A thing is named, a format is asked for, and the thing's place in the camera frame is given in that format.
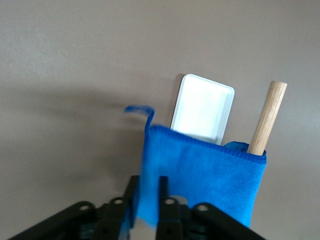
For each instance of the wooden rack rod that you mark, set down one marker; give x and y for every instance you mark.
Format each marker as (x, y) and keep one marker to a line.
(267, 117)

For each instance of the white rack base tray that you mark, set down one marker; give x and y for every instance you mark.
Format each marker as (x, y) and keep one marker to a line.
(202, 110)

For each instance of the blue microfibre towel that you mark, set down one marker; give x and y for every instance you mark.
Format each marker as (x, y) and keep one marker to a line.
(205, 175)

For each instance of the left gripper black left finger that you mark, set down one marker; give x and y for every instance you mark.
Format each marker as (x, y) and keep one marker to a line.
(113, 220)

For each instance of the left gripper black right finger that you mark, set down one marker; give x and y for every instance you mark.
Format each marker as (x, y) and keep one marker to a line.
(168, 220)

